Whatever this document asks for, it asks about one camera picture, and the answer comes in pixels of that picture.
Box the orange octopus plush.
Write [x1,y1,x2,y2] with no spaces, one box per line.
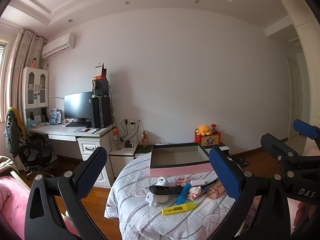
[195,124,213,136]

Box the orange-lid clear bottle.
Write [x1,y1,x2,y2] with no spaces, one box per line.
[112,127,122,151]

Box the black office chair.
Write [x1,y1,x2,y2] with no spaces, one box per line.
[15,134,54,180]

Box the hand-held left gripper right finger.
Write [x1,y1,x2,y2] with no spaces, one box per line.
[207,146,292,240]

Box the white wall outlet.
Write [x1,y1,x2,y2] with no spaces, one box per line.
[124,117,143,132]

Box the small white plastic piece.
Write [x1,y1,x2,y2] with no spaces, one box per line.
[157,177,173,187]

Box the black keyboard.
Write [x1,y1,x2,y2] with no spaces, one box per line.
[65,121,92,128]

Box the red cardboard box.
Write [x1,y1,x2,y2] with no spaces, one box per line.
[94,63,108,80]

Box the blue plastic tube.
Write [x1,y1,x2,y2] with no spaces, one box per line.
[176,183,192,205]

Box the white desk with drawers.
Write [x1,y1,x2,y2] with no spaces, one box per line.
[28,124,115,188]

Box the beige curtain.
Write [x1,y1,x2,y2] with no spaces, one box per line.
[0,27,48,160]

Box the white charger plug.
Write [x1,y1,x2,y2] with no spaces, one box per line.
[146,192,169,207]

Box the black oblong case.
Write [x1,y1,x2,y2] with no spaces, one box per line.
[149,184,185,196]

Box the blue white box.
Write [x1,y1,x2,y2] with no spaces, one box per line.
[49,108,62,125]

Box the red toy crate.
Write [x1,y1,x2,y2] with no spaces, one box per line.
[194,130,223,146]

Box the black computer tower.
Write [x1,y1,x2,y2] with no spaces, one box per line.
[91,95,112,128]

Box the black computer monitor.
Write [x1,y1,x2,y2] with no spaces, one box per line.
[64,91,94,120]

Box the yellow highlighter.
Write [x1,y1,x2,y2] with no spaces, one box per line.
[161,202,197,215]

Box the white glass-door cabinet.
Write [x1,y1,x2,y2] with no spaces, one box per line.
[22,67,50,124]

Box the white air conditioner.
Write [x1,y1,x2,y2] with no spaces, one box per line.
[41,32,76,60]

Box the rose gold metal cup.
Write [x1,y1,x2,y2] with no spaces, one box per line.
[206,182,227,200]

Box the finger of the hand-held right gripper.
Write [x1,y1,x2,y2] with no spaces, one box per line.
[293,119,320,140]
[261,133,300,167]

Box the pink storage box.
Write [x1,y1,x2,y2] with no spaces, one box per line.
[149,142,212,178]

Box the black flat floor pad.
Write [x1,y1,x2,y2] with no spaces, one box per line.
[231,158,249,167]

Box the white door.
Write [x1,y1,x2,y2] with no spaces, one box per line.
[286,57,303,140]

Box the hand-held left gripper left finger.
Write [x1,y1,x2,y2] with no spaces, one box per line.
[24,146,108,240]

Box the pink white block toy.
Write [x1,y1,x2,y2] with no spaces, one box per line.
[187,186,203,201]

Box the grey striped white quilt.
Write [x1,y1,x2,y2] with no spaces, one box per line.
[104,152,250,240]

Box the black speaker box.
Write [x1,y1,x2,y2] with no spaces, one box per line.
[92,78,110,97]

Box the white nightstand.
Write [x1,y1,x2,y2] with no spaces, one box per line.
[109,141,138,180]

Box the black-top low cabinet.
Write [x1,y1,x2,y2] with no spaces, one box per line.
[135,141,232,159]

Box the person's right hand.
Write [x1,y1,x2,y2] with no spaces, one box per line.
[294,201,320,233]

